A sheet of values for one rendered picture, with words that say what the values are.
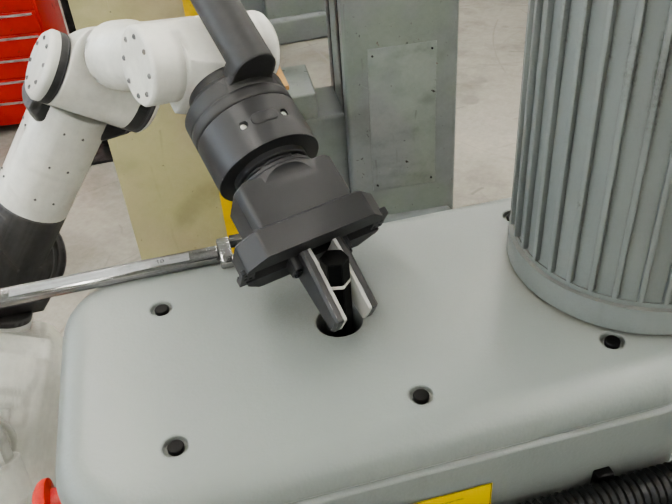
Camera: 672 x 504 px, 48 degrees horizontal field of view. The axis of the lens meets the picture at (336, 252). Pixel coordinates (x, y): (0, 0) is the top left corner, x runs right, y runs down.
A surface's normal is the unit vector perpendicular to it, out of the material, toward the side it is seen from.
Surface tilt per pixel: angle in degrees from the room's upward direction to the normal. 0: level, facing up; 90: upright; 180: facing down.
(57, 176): 95
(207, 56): 32
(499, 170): 0
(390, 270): 0
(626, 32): 90
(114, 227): 0
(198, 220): 90
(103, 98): 95
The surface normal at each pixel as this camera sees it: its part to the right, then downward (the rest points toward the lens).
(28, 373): 0.37, 0.00
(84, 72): 0.59, 0.21
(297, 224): 0.21, -0.44
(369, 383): -0.07, -0.80
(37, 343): 0.39, -0.65
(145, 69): -0.80, 0.27
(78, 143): 0.41, 0.59
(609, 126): -0.63, 0.50
